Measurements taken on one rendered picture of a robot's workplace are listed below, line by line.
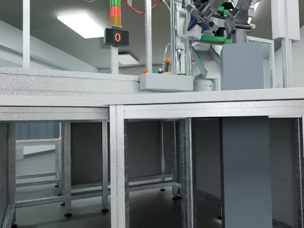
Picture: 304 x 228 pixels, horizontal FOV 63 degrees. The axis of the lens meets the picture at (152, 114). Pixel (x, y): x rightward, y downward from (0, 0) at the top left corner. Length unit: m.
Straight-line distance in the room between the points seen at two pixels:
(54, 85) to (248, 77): 0.69
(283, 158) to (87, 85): 1.19
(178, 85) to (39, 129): 2.16
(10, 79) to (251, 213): 0.93
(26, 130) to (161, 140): 1.46
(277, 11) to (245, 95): 2.20
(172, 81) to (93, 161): 1.83
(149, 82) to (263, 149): 0.47
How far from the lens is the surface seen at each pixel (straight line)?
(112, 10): 1.37
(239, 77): 0.98
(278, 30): 2.83
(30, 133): 2.94
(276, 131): 1.68
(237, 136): 0.95
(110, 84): 0.96
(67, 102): 0.84
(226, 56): 0.99
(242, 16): 1.09
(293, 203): 1.68
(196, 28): 1.25
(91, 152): 2.66
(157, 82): 0.96
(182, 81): 1.01
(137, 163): 2.83
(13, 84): 0.93
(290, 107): 0.79
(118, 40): 1.31
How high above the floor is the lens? 0.77
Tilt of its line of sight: 2 degrees up
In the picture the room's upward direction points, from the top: 1 degrees counter-clockwise
